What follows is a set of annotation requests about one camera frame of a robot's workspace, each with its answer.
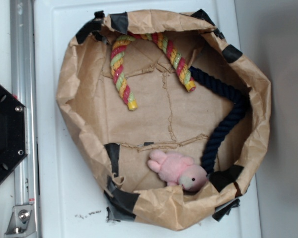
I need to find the aluminium extrusion rail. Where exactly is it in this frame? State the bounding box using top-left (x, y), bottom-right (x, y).
top-left (9, 0), bottom-right (42, 238)

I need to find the pink plush toy animal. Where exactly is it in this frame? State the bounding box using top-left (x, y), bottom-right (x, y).
top-left (147, 149), bottom-right (208, 192)

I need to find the multicolored twisted rope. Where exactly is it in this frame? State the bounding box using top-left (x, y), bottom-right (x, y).
top-left (110, 31), bottom-right (197, 111)

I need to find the metal corner bracket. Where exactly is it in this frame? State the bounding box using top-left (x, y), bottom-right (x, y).
top-left (4, 204), bottom-right (36, 238)

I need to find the dark navy twisted rope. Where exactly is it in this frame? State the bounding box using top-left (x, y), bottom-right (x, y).
top-left (188, 65), bottom-right (249, 174)

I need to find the brown paper bag bin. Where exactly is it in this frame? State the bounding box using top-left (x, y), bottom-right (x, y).
top-left (56, 10), bottom-right (271, 231)

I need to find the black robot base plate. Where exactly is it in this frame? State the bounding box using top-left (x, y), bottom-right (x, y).
top-left (0, 85), bottom-right (27, 185)

